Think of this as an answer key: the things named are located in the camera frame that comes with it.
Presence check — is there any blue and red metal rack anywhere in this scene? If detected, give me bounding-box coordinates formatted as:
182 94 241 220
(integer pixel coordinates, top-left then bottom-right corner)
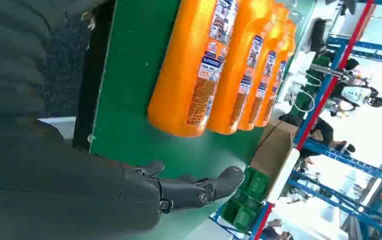
210 0 382 240

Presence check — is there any seated person with headset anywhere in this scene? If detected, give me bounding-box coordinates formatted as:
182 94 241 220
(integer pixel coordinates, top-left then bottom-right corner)
298 117 357 161

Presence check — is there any green table mat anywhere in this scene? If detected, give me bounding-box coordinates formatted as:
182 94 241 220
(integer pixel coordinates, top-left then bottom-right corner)
89 0 317 240

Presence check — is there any white humanoid robot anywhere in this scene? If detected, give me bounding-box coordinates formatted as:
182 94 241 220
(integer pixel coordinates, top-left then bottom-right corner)
330 66 382 117

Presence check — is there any black monitor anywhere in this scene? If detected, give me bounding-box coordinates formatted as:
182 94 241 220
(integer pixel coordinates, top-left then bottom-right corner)
310 18 329 54

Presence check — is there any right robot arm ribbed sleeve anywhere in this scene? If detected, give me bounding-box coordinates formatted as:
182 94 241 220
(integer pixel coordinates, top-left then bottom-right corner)
0 0 109 122

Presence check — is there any brown cardboard box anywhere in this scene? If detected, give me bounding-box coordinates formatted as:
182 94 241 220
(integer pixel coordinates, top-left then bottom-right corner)
249 119 301 205

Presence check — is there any crouching person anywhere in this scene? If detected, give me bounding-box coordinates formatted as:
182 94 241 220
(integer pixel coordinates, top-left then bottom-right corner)
262 218 294 240

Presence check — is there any white cable loop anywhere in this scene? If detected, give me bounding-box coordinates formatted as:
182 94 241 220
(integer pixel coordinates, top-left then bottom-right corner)
291 71 324 114

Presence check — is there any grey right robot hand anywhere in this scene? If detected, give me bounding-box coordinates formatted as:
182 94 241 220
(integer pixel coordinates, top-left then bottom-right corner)
0 115 245 240

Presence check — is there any green plastic crate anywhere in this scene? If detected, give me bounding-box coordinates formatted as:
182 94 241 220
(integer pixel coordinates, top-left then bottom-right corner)
222 198 258 233
242 168 270 202

